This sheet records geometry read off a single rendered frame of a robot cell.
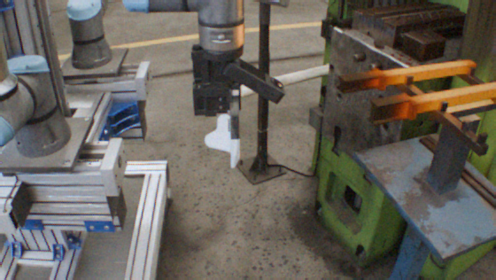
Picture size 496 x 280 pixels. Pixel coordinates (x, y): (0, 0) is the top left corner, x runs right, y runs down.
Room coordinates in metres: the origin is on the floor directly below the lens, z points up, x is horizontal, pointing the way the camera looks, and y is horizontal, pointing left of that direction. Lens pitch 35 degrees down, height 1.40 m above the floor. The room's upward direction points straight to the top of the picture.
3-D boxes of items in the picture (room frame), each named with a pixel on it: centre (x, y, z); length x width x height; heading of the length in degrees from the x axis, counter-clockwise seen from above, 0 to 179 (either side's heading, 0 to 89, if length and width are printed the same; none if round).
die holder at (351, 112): (1.34, -0.64, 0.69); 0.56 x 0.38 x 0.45; 118
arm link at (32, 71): (0.82, 0.52, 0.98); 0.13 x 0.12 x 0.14; 175
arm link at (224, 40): (0.65, 0.04, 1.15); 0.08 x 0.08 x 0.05
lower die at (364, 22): (1.39, -0.60, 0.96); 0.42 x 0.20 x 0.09; 118
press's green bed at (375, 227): (1.34, -0.64, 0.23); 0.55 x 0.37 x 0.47; 118
